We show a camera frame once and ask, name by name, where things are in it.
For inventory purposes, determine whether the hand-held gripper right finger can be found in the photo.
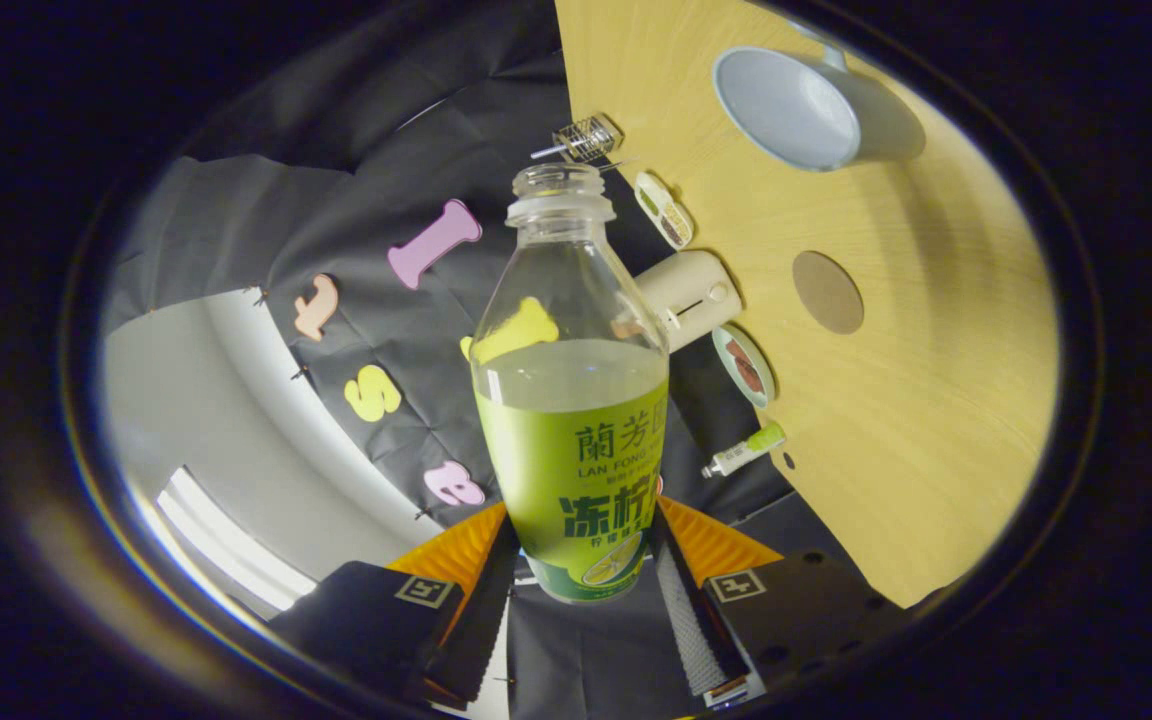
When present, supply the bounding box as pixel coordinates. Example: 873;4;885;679
651;495;902;706

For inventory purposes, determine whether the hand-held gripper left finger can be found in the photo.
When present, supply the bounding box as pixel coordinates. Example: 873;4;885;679
271;500;519;706

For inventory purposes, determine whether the green label juice bottle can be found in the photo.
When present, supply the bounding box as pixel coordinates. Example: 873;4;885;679
469;162;672;604

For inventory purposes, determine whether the round brown coaster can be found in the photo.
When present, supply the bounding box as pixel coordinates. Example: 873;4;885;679
792;250;865;336

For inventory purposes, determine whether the white cup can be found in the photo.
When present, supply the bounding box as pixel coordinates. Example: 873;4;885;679
712;20;927;173

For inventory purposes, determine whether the small white green bottle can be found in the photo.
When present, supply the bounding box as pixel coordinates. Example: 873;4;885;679
701;420;788;479

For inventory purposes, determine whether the pale green plate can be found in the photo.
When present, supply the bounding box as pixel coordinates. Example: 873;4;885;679
711;325;777;409

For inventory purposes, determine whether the wooden table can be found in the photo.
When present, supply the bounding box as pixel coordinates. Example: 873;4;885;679
554;0;1062;609

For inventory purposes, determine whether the white toaster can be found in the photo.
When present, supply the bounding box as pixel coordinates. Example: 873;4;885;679
633;249;744;353

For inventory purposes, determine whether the white divided snack tray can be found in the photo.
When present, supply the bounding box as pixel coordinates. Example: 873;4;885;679
633;170;695;251

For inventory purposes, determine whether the wire mesh holder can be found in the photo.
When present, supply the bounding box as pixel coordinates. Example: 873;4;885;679
553;113;625;165

